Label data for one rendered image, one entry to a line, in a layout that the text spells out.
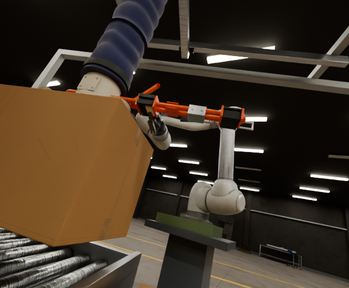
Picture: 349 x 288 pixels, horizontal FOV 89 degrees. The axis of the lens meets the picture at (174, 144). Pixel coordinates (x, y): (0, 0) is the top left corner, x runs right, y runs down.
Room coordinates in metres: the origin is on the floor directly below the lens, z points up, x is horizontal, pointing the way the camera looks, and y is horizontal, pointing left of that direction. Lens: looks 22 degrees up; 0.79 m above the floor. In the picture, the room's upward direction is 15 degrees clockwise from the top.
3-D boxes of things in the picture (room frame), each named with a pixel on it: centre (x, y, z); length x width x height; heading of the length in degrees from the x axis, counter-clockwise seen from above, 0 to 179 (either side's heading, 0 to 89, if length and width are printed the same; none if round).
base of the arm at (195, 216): (1.32, -0.27, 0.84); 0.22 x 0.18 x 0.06; 54
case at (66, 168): (0.72, 0.43, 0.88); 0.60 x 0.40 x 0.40; 76
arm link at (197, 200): (1.30, -0.29, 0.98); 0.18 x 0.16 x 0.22; 39
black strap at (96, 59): (0.71, 0.40, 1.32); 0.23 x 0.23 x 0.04
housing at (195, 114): (0.62, -0.06, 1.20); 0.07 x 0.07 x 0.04; 79
